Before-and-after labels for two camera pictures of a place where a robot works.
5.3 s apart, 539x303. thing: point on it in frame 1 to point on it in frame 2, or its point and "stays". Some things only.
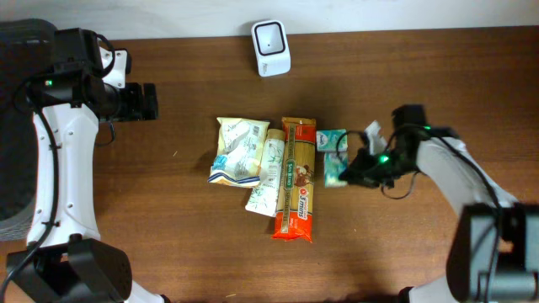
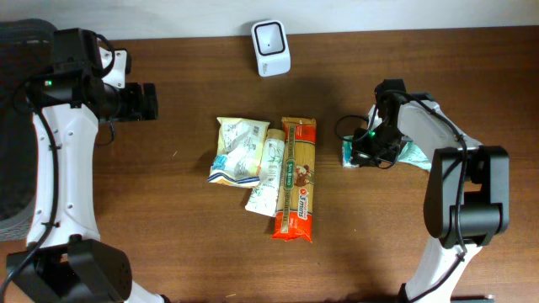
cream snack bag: x=240 y=151 stays
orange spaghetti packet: x=294 y=216 stays
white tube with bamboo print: x=264 y=198 stays
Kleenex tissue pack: x=334 y=164 to x=347 y=159
